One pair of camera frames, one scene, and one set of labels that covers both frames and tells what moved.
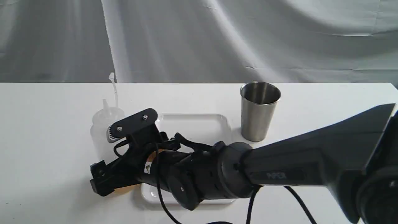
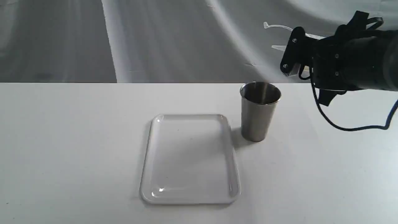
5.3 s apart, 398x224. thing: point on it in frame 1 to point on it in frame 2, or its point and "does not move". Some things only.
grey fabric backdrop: (274, 41) does not move
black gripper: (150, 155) to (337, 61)
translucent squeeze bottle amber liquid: (104, 119) to (296, 67)
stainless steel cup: (259, 102) does not move
